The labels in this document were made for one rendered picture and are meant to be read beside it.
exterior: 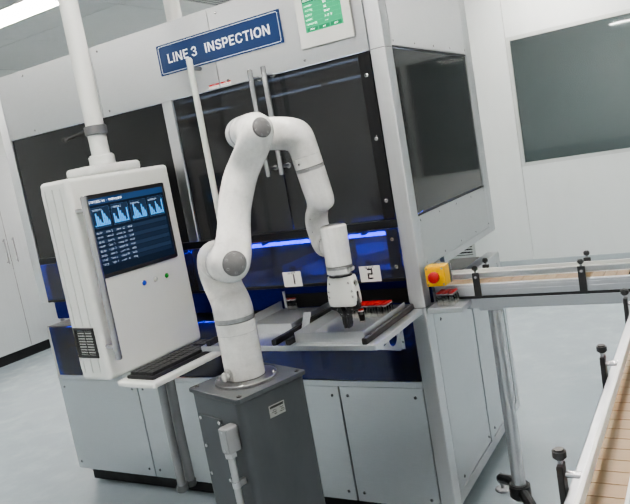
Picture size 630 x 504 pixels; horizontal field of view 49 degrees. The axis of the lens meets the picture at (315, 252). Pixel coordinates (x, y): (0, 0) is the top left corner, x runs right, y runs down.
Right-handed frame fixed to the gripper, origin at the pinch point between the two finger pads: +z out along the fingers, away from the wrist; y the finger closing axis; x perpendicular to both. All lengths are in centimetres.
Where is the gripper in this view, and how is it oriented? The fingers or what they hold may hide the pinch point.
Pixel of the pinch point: (347, 321)
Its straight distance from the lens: 221.5
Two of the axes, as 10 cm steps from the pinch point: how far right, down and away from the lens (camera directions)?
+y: -8.6, 0.7, 5.1
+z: 1.6, 9.8, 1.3
